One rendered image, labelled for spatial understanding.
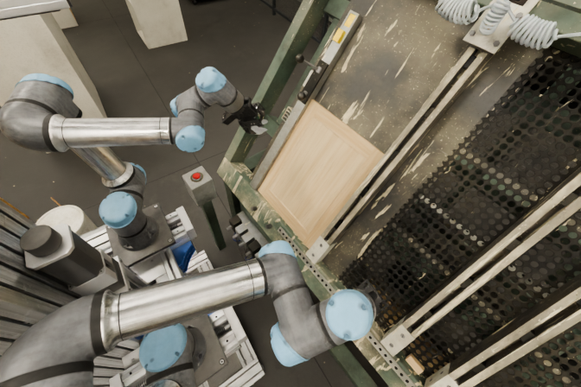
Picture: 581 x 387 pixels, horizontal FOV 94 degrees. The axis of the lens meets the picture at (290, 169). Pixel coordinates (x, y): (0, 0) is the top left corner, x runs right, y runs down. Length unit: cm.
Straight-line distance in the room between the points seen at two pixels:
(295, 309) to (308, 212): 80
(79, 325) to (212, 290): 19
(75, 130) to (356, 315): 76
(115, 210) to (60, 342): 65
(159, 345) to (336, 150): 91
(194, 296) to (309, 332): 21
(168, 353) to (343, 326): 53
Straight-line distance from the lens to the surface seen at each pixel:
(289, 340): 57
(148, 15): 460
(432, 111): 105
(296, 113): 132
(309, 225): 132
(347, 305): 52
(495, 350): 118
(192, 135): 77
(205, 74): 86
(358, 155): 118
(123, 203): 114
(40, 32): 296
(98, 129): 84
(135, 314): 56
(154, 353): 92
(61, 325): 56
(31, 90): 98
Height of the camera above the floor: 214
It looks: 52 degrees down
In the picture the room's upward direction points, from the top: 5 degrees clockwise
